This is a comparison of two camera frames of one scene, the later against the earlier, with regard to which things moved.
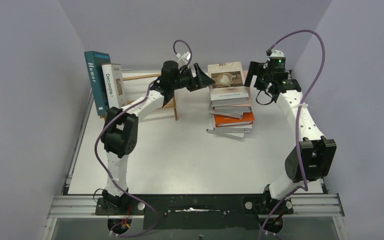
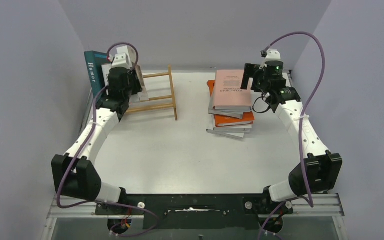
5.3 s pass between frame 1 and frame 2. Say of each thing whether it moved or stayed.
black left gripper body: moved
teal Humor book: stayed
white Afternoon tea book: moved
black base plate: stayed
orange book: stayed
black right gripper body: stayed
